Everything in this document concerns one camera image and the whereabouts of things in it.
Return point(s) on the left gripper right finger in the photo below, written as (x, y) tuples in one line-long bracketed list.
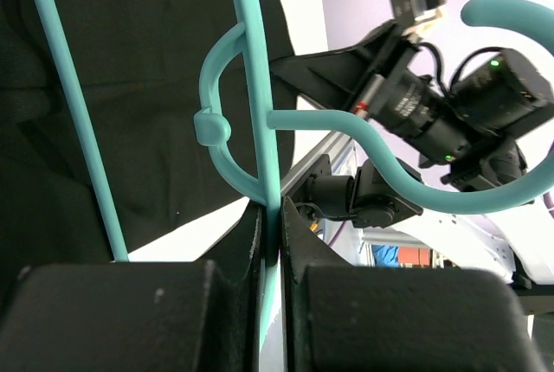
[(340, 317)]

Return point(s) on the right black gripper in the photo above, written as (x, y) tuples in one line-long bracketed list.
[(495, 97)]

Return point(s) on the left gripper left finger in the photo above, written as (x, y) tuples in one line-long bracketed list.
[(141, 316)]

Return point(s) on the teal plastic hanger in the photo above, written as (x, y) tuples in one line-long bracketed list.
[(247, 39)]

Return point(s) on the black trousers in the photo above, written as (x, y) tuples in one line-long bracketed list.
[(138, 62)]

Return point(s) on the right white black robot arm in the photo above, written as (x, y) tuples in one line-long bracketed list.
[(523, 257)]

